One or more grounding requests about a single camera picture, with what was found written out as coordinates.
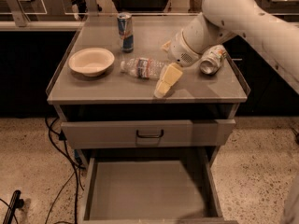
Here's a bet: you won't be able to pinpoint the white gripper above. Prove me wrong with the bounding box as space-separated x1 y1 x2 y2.
154 31 200 98

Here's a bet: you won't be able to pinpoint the clear plastic water bottle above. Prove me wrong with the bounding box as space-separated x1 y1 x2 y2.
121 58 169 80

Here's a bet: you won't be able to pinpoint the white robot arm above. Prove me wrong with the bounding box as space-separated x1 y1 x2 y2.
163 0 299 224

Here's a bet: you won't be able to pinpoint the grey drawer cabinet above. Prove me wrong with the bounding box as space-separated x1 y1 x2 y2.
45 14 251 224

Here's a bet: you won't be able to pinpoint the grey top drawer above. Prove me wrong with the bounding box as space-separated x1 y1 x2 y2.
62 119 235 149

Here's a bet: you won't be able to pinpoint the grey open middle drawer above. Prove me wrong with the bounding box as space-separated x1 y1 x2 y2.
78 154 238 224

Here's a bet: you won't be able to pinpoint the silver soda can lying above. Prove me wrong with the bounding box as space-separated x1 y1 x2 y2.
199 45 227 76

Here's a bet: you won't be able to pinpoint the blue silver energy drink can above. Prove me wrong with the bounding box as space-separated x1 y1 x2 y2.
117 12 134 52

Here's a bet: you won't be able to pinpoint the white paper bowl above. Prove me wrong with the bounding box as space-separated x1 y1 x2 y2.
68 48 115 77

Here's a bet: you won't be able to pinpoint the black stand bottom left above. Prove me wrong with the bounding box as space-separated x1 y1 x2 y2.
3 189 24 224

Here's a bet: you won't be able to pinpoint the black drawer handle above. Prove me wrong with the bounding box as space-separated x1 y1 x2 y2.
135 130 164 139

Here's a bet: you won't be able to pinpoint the black floor cables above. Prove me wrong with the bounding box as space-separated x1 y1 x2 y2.
43 115 87 224

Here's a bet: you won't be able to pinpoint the white horizontal rail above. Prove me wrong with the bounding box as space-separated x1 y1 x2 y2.
0 21 84 32

